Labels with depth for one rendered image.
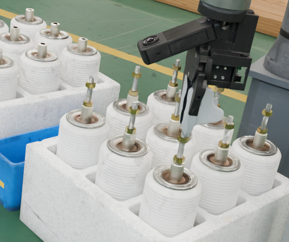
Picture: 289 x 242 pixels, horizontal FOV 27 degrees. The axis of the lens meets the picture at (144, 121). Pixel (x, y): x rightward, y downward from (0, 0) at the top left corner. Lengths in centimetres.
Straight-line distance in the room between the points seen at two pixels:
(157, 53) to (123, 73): 121
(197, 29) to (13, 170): 54
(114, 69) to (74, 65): 66
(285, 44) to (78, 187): 62
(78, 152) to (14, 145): 25
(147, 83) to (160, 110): 77
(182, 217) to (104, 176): 16
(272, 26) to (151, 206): 200
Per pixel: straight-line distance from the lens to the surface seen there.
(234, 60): 89
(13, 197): 128
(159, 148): 111
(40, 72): 139
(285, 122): 145
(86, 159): 113
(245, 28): 89
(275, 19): 290
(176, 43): 87
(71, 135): 111
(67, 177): 109
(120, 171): 104
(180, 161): 97
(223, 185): 106
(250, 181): 116
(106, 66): 212
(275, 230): 124
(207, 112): 92
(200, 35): 87
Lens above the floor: 75
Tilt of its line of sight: 25 degrees down
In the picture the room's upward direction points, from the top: 10 degrees clockwise
